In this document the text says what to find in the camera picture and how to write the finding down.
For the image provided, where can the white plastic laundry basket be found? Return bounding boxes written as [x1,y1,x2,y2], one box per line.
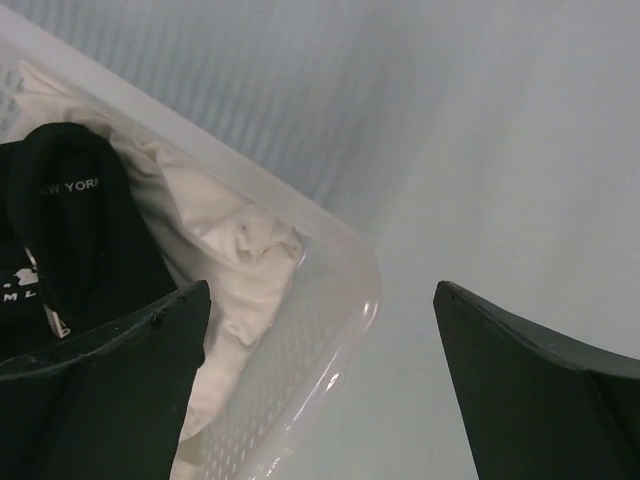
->
[1,1,381,479]

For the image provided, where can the black t shirt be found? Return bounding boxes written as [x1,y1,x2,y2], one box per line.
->
[1,122,176,359]

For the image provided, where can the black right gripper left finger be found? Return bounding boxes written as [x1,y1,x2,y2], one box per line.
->
[1,281,211,479]

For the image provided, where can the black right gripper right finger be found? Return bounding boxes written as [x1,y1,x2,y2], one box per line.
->
[433,281,639,479]

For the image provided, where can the white t shirt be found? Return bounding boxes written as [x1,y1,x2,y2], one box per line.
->
[8,61,303,479]

